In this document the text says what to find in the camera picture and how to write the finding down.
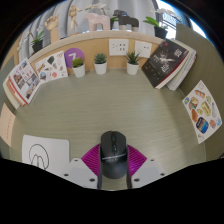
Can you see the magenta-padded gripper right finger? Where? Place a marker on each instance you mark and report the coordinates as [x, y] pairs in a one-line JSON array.
[[148, 171]]

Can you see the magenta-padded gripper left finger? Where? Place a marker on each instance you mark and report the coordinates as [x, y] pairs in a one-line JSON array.
[[80, 173]]

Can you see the dark grey computer mouse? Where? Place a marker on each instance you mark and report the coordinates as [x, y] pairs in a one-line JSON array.
[[114, 156]]

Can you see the food sticker sheet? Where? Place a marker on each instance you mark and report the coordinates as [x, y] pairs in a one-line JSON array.
[[203, 113]]

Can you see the pale pink paper card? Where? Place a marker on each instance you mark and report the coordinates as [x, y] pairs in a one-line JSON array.
[[6, 125]]

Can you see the small plant in white pot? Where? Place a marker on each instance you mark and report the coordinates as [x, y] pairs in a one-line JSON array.
[[132, 69], [79, 71], [100, 68]]

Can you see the white books stack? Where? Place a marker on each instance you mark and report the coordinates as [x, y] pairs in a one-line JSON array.
[[185, 73]]

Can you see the white and brown books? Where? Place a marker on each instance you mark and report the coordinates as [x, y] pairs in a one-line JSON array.
[[10, 95]]

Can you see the red-spined photo magazine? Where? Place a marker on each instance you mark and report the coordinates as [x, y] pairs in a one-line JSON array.
[[25, 81]]

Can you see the black cover book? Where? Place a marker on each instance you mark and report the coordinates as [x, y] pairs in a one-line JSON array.
[[163, 63]]

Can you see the white assorted sticker sheet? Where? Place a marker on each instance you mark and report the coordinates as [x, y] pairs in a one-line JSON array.
[[51, 66]]

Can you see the purple round number sign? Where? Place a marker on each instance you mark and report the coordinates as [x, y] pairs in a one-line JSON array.
[[74, 54]]

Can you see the light wood desk backboard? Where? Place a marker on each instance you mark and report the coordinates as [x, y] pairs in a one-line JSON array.
[[96, 45]]

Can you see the white orchid in black pot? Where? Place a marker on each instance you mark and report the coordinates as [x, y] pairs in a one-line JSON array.
[[160, 32], [37, 46]]

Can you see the wooden hand model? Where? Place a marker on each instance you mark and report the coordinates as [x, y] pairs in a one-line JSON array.
[[53, 28]]

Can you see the dark horse figurine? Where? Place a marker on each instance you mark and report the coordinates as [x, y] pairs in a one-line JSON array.
[[128, 20]]

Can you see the pink horse figurine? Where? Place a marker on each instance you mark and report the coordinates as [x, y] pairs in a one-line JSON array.
[[96, 20]]

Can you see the wooden artist mannequin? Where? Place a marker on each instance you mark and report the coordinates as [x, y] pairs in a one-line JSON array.
[[74, 16]]

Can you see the grey curtain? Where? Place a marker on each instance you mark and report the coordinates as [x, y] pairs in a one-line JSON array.
[[141, 13]]

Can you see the white orchid plant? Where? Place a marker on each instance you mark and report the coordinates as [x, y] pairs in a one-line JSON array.
[[96, 6]]

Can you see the white wall socket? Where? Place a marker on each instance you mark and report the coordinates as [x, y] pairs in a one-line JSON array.
[[119, 47], [143, 49]]

